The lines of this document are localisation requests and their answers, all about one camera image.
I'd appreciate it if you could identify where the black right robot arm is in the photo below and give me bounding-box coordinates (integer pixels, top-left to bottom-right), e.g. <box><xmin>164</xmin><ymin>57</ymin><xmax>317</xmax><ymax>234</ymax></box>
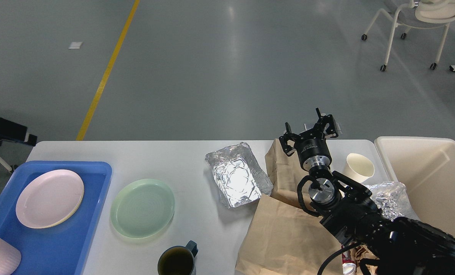
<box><xmin>279</xmin><ymin>108</ymin><xmax>455</xmax><ymax>275</ymax></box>

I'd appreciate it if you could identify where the crumpled brown paper ball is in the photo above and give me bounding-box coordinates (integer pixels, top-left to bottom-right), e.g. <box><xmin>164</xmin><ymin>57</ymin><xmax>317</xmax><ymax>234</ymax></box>
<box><xmin>349</xmin><ymin>245</ymin><xmax>379</xmax><ymax>275</ymax></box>

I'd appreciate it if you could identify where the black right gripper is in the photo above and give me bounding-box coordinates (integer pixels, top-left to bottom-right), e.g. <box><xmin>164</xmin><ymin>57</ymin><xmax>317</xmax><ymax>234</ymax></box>
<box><xmin>279</xmin><ymin>108</ymin><xmax>342</xmax><ymax>171</ymax></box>

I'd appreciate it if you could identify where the aluminium foil tray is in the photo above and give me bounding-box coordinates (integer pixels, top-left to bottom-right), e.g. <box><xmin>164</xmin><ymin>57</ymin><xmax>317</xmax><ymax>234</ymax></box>
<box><xmin>205</xmin><ymin>142</ymin><xmax>274</xmax><ymax>209</ymax></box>

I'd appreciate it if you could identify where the red white crushed can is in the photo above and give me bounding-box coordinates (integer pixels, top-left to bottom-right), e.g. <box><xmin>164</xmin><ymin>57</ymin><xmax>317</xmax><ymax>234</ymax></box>
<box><xmin>342</xmin><ymin>248</ymin><xmax>357</xmax><ymax>275</ymax></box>

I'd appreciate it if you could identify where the pink plate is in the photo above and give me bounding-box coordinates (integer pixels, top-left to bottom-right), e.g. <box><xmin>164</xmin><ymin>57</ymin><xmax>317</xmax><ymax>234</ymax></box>
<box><xmin>15</xmin><ymin>169</ymin><xmax>84</xmax><ymax>229</ymax></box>

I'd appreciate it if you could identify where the light green plate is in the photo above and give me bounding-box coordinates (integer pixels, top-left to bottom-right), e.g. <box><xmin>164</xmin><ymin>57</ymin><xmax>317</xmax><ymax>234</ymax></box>
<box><xmin>110</xmin><ymin>179</ymin><xmax>175</xmax><ymax>239</ymax></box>

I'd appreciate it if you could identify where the dark green mug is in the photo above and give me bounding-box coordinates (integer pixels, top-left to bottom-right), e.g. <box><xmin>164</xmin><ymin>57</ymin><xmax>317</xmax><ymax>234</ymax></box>
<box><xmin>157</xmin><ymin>240</ymin><xmax>198</xmax><ymax>275</ymax></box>

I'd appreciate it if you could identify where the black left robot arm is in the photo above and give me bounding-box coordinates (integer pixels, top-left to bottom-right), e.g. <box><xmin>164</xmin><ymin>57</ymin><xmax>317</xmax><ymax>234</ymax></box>
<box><xmin>0</xmin><ymin>117</ymin><xmax>37</xmax><ymax>147</ymax></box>

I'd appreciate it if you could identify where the blue plastic tray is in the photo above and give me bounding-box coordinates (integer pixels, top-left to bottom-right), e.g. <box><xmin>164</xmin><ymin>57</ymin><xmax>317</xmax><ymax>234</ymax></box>
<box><xmin>0</xmin><ymin>161</ymin><xmax>112</xmax><ymax>275</ymax></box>

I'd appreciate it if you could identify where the crumpled foil tray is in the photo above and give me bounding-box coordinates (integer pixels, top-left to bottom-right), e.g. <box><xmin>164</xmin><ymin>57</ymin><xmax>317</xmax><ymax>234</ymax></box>
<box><xmin>364</xmin><ymin>181</ymin><xmax>420</xmax><ymax>221</ymax></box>

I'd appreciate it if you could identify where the large brown paper bag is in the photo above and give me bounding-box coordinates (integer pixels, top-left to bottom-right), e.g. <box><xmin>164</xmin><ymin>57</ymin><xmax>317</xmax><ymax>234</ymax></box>
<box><xmin>235</xmin><ymin>195</ymin><xmax>341</xmax><ymax>275</ymax></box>

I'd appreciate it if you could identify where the small brown paper bag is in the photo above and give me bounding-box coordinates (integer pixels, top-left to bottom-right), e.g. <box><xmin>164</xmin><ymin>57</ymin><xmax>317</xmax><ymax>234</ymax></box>
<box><xmin>265</xmin><ymin>139</ymin><xmax>308</xmax><ymax>209</ymax></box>

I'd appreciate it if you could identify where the beige plastic bin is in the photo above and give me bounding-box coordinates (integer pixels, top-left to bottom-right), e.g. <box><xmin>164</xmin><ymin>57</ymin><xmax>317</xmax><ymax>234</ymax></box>
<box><xmin>374</xmin><ymin>136</ymin><xmax>455</xmax><ymax>237</ymax></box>

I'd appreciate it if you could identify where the white chair on casters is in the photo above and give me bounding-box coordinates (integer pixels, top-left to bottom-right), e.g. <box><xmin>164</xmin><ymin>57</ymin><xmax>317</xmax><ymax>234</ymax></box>
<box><xmin>361</xmin><ymin>0</ymin><xmax>455</xmax><ymax>72</ymax></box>

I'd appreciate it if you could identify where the upright white paper cup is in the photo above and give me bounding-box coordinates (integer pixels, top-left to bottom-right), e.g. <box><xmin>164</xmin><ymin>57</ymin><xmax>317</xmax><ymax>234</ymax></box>
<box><xmin>342</xmin><ymin>153</ymin><xmax>375</xmax><ymax>183</ymax></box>

